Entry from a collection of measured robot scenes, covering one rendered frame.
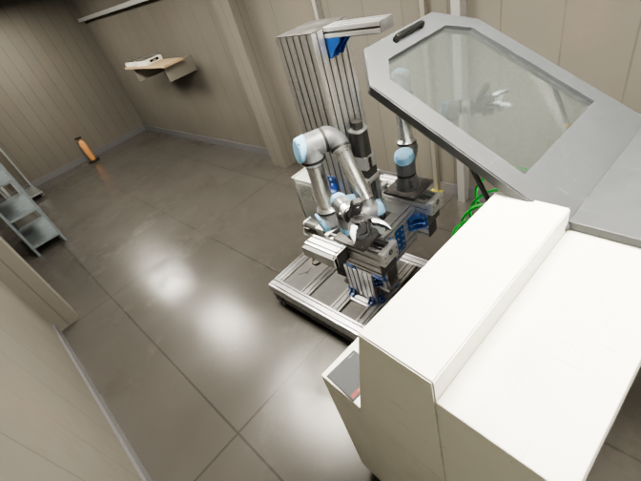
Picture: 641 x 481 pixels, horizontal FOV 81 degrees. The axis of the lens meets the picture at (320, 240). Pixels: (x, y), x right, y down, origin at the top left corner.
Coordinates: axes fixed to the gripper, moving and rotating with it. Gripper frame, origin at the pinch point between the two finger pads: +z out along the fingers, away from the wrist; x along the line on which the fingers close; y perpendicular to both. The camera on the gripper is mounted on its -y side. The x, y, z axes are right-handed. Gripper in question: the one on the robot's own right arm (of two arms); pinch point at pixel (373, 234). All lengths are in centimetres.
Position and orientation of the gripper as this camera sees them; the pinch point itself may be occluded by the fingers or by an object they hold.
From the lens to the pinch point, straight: 139.8
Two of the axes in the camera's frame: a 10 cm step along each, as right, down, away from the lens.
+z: 3.6, 5.1, -7.8
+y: 1.3, 8.0, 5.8
